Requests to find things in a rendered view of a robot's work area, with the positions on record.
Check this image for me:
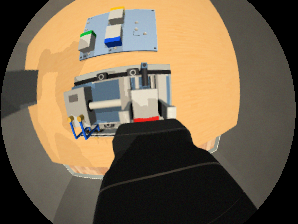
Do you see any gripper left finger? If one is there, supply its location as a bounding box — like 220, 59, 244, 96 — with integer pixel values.
118, 101, 134, 124

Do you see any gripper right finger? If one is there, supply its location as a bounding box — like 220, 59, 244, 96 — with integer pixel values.
158, 99, 177, 119

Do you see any beige block with yellow end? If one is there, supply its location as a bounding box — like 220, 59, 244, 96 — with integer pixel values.
108, 6, 125, 25

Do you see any beige block with red end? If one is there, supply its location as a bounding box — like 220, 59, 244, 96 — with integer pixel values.
131, 88, 159, 122

